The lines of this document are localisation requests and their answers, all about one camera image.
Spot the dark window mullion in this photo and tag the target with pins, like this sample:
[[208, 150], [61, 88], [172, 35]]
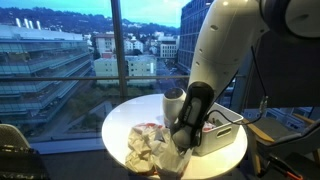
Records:
[[118, 50]]

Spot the grey armchair wooden arms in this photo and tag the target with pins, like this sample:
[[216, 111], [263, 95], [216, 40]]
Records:
[[276, 128]]

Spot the white plastic bin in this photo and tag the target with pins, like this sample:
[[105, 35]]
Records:
[[220, 140]]

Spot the light grey chair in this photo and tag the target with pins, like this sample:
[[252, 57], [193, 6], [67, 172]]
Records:
[[11, 136]]

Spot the white plastic bag red print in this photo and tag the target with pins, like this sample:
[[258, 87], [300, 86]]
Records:
[[146, 150]]

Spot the purple checkered cloth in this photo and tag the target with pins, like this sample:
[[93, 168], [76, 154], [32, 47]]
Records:
[[208, 127]]

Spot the black bag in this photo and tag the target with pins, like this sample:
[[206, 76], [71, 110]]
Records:
[[20, 165]]

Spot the horizontal window railing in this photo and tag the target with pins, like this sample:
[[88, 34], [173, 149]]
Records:
[[66, 79]]

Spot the grey window pillar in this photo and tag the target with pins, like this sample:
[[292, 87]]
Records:
[[238, 100]]

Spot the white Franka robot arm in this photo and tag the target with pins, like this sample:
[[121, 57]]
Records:
[[226, 40]]

